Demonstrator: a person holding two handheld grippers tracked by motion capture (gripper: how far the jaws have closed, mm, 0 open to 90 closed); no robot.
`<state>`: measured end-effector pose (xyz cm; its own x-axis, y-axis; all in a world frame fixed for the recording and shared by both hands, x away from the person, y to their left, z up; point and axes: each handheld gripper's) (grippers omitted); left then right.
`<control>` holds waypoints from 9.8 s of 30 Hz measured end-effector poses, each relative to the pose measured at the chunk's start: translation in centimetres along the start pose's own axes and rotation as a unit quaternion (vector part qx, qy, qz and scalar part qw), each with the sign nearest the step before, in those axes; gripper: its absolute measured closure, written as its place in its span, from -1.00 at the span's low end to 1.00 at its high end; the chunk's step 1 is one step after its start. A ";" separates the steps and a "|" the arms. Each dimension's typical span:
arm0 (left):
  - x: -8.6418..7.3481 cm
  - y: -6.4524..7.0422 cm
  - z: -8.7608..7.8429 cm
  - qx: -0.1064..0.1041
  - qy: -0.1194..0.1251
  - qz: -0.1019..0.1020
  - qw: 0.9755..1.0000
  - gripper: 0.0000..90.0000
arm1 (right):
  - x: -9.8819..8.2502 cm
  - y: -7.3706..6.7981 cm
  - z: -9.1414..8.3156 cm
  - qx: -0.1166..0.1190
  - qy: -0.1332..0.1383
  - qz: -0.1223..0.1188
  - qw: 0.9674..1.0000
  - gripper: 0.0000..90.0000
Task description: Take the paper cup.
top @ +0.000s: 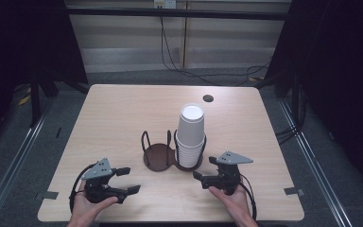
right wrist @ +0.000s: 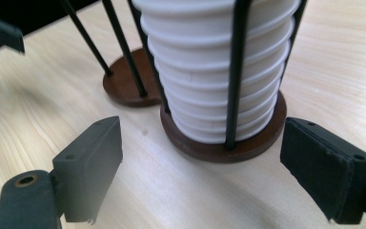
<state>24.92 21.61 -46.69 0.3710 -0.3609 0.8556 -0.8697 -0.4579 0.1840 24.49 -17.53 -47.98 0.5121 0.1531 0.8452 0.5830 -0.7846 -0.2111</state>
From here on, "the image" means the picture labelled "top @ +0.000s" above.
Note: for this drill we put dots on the metal floor rail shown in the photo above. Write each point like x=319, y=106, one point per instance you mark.
x=315, y=164
x=9, y=176

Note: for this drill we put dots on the white paper cup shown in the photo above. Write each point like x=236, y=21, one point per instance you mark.
x=191, y=124

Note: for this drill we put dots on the dark curtain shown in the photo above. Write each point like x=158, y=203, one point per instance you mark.
x=340, y=78
x=25, y=41

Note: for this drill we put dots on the black table grommet hole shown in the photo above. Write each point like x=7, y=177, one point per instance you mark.
x=208, y=98

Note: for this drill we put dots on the black metal stand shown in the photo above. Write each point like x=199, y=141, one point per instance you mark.
x=35, y=101

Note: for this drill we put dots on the person's right hand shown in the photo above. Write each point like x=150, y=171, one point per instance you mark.
x=236, y=203

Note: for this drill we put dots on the black horizontal bar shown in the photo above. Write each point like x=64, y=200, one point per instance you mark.
x=170, y=13

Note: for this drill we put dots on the white wall outlet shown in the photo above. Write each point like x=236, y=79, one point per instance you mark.
x=164, y=3

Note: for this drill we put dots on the brown double cup holder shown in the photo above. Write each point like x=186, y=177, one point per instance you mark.
x=159, y=156

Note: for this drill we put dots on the grey tape strip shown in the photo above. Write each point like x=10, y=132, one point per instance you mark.
x=48, y=195
x=293, y=191

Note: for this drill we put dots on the person's left hand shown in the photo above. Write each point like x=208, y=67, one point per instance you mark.
x=83, y=209

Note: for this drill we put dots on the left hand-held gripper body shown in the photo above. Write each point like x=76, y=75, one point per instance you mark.
x=98, y=170

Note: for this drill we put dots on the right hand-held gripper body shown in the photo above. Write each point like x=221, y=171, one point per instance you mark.
x=230, y=176

